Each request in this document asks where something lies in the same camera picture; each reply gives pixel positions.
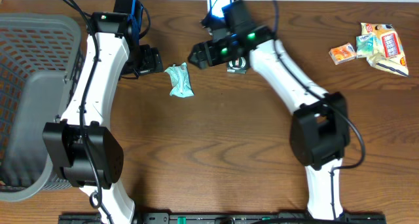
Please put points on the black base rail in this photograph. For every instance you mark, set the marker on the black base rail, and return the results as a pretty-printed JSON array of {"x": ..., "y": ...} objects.
[{"x": 283, "y": 217}]

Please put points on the yellow snack bag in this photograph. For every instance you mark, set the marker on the yellow snack bag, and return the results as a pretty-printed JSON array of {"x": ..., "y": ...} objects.
[{"x": 388, "y": 54}]

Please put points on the dark green round-logo box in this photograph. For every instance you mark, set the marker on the dark green round-logo box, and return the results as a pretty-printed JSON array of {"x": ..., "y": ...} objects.
[{"x": 237, "y": 66}]

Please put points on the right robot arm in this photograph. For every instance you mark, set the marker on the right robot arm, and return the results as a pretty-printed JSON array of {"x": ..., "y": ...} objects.
[{"x": 319, "y": 132}]

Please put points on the teal tissue pack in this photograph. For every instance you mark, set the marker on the teal tissue pack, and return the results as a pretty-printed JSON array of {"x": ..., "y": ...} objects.
[{"x": 365, "y": 45}]

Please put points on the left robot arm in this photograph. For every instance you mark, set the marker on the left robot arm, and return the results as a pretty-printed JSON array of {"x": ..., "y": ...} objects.
[{"x": 81, "y": 147}]

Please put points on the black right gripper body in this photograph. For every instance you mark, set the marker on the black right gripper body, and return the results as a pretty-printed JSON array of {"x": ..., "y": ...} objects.
[{"x": 219, "y": 51}]

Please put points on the orange tissue pack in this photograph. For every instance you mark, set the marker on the orange tissue pack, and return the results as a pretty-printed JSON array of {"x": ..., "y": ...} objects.
[{"x": 342, "y": 53}]

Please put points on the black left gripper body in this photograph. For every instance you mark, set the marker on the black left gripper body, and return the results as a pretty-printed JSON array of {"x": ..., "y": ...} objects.
[{"x": 146, "y": 61}]

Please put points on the grey plastic basket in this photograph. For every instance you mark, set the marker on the grey plastic basket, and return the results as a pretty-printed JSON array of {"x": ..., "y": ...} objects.
[{"x": 41, "y": 60}]

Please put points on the white barcode scanner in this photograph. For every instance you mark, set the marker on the white barcode scanner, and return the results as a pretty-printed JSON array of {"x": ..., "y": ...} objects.
[{"x": 215, "y": 7}]

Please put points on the teal wrapper pack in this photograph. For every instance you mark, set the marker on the teal wrapper pack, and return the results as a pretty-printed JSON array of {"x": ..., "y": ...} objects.
[{"x": 181, "y": 85}]

